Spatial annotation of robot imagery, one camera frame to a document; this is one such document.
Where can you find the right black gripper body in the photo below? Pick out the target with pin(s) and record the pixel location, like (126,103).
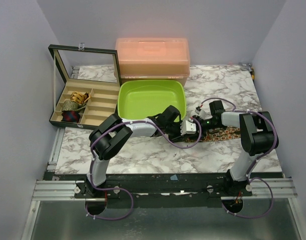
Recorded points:
(201,125)

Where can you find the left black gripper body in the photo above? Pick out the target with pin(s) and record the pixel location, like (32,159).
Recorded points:
(173,131)

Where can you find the floral patterned tie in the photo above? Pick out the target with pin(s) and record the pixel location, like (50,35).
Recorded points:
(220,134)

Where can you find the green plastic tray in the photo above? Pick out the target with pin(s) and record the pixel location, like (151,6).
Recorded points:
(139,99)

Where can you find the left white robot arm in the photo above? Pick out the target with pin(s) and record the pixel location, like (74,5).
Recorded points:
(110,136)

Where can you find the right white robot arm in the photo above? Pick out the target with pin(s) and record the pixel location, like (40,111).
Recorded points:
(258,138)

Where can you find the yellow clamp at corner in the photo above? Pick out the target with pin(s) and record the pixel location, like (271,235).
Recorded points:
(252,73)

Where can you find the orange translucent storage box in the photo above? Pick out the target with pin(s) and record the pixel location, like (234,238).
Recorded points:
(153,58)

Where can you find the black tie organizer case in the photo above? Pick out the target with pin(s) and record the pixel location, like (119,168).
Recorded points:
(86,70)

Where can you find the yellow rolled tie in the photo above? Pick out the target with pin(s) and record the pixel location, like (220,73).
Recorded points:
(80,98)

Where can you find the red navy rolled tie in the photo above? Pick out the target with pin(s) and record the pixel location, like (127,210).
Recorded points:
(70,116)

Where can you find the grey-green rolled tie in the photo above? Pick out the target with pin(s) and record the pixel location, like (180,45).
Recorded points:
(69,105)

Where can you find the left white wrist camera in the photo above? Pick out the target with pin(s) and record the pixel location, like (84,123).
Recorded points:
(188,127)

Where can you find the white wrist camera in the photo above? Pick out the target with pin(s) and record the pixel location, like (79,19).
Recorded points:
(200,112)
(188,127)

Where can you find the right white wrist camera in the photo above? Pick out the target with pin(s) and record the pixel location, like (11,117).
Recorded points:
(200,112)

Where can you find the black mounting base rail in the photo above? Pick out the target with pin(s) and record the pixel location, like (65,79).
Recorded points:
(130,191)

